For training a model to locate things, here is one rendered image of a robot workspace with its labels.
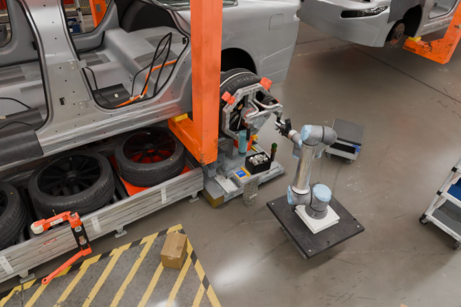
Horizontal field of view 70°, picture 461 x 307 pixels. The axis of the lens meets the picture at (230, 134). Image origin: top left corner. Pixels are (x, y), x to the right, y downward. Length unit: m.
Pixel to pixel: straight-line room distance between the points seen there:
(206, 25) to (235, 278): 1.97
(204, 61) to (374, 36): 3.30
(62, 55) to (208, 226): 1.87
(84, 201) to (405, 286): 2.69
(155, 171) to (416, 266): 2.42
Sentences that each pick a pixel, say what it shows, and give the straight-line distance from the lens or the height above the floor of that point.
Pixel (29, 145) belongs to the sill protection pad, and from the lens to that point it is 2.88.
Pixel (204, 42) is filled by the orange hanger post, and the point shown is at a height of 1.67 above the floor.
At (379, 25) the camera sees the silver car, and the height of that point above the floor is 1.08.
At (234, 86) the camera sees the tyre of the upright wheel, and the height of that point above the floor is 1.14.
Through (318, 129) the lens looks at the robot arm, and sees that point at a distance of 2.39.
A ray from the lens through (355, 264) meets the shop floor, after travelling 3.22.
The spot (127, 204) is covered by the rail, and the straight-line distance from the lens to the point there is 2.96.
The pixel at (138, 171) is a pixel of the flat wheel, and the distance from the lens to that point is 3.03.
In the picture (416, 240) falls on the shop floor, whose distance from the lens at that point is 3.63.
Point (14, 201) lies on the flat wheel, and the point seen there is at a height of 0.50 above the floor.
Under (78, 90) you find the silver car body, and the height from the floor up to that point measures 1.24.
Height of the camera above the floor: 2.56
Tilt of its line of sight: 38 degrees down
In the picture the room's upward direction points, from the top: 4 degrees clockwise
